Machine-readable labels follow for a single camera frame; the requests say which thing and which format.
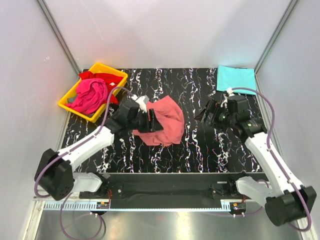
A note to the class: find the right aluminium frame post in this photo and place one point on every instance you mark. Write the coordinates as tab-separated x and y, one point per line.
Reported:
276	33

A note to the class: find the left aluminium frame post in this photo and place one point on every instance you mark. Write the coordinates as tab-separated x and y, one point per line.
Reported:
58	35

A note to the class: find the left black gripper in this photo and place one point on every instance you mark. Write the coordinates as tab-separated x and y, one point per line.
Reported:
152	125

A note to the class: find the small circuit board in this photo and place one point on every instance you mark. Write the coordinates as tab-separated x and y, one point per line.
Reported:
239	206
102	205

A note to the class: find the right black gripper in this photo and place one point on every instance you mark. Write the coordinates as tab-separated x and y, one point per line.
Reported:
213	107

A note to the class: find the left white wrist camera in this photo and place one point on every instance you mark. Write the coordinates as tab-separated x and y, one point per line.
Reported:
142	101

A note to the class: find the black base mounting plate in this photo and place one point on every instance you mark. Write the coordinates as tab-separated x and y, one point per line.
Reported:
174	189

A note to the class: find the salmon pink t-shirt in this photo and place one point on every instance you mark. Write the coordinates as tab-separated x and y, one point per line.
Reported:
171	117

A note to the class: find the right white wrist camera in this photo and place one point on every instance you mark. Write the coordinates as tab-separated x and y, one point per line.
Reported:
228	93

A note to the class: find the white slotted cable duct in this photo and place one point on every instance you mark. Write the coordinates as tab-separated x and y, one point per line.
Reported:
117	206

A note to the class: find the red t-shirt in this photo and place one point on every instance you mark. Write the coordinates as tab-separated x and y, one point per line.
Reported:
105	77

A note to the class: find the aluminium frame post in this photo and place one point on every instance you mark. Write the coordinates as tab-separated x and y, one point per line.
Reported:
276	33
58	35

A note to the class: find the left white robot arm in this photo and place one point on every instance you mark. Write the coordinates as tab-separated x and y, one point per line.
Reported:
56	172

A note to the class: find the right small circuit board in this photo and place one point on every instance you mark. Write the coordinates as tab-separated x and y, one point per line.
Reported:
239	206

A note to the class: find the yellow plastic bin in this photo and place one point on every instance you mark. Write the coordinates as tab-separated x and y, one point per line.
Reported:
70	96

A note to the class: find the magenta t-shirt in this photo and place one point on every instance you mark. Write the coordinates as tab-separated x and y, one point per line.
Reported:
84	106

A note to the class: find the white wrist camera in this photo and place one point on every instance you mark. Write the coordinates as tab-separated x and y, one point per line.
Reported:
142	101
228	93

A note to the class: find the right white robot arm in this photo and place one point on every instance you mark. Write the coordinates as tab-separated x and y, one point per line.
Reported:
288	199

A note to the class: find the left small circuit board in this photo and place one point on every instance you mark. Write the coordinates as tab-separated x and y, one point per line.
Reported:
102	205

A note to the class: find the folded turquoise t-shirt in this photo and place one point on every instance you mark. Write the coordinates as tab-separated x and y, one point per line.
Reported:
232	77

